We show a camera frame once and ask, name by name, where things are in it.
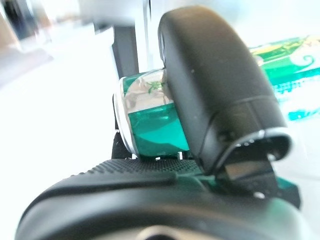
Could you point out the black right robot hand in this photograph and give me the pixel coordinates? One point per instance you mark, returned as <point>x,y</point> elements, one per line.
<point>212,75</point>

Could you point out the green beer can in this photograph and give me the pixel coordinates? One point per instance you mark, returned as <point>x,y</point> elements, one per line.
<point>155,130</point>

